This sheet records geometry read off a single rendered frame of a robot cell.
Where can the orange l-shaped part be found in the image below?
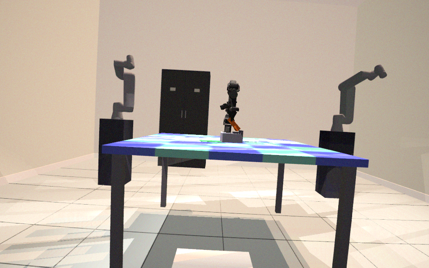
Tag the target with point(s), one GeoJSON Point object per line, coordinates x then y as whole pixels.
{"type": "Point", "coordinates": [236, 127]}

